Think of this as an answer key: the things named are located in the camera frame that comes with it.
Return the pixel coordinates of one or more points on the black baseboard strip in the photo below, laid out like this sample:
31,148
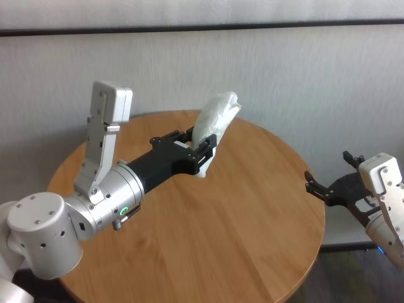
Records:
347,247

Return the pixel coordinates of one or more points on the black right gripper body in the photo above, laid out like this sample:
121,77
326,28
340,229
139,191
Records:
344,191

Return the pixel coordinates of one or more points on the white sandbag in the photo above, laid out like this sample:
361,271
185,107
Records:
214,116

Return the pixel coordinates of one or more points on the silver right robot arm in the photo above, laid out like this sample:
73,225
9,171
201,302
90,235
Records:
382,236

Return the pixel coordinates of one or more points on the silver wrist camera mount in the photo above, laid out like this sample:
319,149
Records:
107,101
382,173

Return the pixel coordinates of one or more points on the black wall rail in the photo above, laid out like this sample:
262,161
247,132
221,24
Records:
202,27

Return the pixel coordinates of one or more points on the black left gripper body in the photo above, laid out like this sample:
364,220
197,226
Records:
158,167

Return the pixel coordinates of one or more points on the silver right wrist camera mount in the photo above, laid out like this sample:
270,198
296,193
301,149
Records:
382,173

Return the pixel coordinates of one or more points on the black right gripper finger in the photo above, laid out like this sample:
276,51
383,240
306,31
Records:
353,160
317,188

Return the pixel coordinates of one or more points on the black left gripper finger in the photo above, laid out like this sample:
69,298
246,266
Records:
170,137
203,153

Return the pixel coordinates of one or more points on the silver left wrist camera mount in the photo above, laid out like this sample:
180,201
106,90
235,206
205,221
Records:
107,101

